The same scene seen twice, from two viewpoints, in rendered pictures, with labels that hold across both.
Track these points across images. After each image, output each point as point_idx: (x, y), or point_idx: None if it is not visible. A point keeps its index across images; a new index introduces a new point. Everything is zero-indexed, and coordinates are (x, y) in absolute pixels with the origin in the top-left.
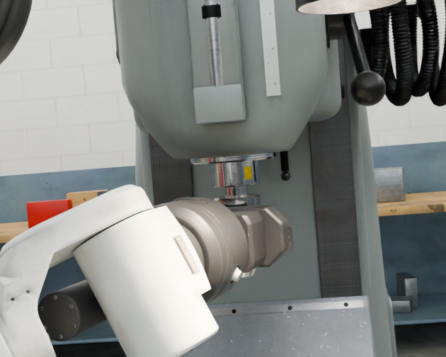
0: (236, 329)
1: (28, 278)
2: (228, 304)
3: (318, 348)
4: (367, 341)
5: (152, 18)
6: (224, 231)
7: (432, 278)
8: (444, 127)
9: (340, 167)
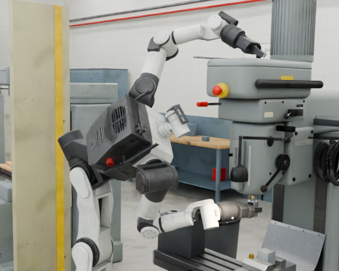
0: (288, 232)
1: (189, 210)
2: (288, 224)
3: (306, 244)
4: (319, 247)
5: (231, 164)
6: (229, 209)
7: None
8: None
9: (322, 193)
